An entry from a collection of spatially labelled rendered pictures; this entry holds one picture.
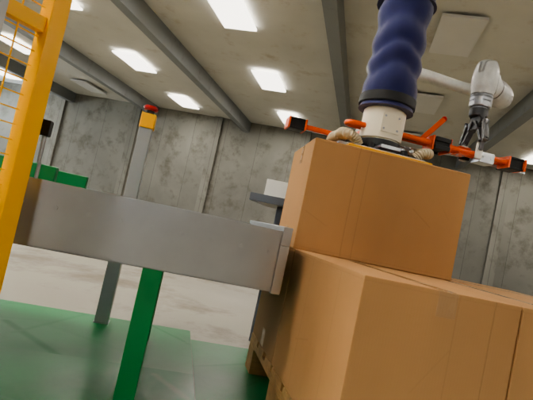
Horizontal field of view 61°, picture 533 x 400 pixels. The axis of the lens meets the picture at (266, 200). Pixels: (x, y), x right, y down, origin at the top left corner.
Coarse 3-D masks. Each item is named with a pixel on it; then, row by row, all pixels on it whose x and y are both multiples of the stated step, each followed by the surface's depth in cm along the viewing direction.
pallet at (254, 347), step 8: (256, 344) 179; (248, 352) 190; (256, 352) 176; (264, 352) 166; (248, 360) 187; (256, 360) 182; (264, 360) 162; (248, 368) 183; (256, 368) 182; (264, 368) 159; (272, 368) 149; (272, 376) 148; (272, 384) 145; (280, 384) 137; (272, 392) 143; (280, 392) 135
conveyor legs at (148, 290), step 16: (144, 272) 131; (160, 272) 132; (144, 288) 131; (144, 304) 131; (144, 320) 131; (128, 336) 130; (144, 336) 131; (128, 352) 130; (144, 352) 133; (128, 368) 130; (128, 384) 130
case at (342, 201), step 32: (320, 160) 159; (352, 160) 160; (384, 160) 162; (288, 192) 192; (320, 192) 159; (352, 192) 160; (384, 192) 162; (416, 192) 163; (448, 192) 165; (288, 224) 175; (320, 224) 158; (352, 224) 160; (384, 224) 161; (416, 224) 163; (448, 224) 164; (352, 256) 159; (384, 256) 161; (416, 256) 162; (448, 256) 164
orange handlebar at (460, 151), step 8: (352, 120) 177; (312, 128) 203; (360, 128) 182; (408, 136) 181; (416, 136) 182; (424, 144) 187; (456, 152) 186; (464, 152) 185; (472, 152) 186; (496, 160) 188; (504, 160) 188
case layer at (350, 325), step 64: (320, 256) 137; (256, 320) 190; (320, 320) 116; (384, 320) 97; (448, 320) 100; (512, 320) 103; (320, 384) 107; (384, 384) 97; (448, 384) 100; (512, 384) 103
